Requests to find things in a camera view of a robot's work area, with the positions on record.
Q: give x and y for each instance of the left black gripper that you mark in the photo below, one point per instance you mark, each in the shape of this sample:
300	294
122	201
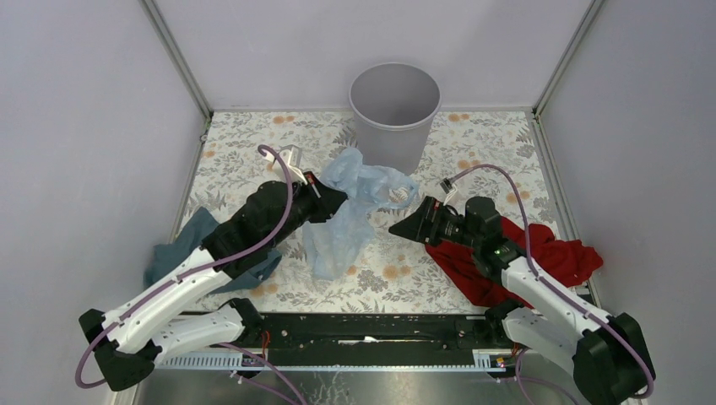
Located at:
327	201

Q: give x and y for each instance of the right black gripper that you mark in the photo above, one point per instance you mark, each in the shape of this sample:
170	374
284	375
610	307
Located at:
417	228

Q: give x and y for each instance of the light blue plastic trash bag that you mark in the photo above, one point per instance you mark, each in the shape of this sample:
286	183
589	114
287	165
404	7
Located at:
333	246

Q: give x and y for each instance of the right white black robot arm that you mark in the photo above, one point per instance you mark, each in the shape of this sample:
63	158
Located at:
606	355

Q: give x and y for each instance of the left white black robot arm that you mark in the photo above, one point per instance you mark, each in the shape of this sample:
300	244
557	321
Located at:
128	342

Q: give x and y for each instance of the grey plastic trash bin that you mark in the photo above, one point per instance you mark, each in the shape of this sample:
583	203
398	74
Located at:
394	105

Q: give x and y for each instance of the floral patterned table mat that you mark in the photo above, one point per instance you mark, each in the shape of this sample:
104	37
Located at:
391	275

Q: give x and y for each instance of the red cloth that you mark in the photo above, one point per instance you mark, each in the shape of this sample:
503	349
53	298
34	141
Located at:
568	261

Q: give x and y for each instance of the teal blue cloth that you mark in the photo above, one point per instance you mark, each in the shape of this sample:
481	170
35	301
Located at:
166	257

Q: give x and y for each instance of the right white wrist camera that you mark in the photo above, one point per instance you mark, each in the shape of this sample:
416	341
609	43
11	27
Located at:
450	190

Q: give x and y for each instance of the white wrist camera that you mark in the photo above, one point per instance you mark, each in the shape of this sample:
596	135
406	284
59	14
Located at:
291	155
450	190

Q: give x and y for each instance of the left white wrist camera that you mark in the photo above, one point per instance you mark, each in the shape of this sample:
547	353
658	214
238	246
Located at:
291	155

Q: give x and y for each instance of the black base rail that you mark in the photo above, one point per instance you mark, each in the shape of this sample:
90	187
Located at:
376	339

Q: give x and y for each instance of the grey slotted cable duct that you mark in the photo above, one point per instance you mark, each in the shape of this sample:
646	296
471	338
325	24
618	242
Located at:
234	360

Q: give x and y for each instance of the left aluminium frame post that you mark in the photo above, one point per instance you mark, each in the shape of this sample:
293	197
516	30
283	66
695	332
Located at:
168	41

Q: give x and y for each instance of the aluminium frame post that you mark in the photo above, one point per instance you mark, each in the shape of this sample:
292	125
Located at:
168	41
584	26

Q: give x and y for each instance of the right aluminium frame post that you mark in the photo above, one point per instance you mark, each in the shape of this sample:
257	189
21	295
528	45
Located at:
584	26

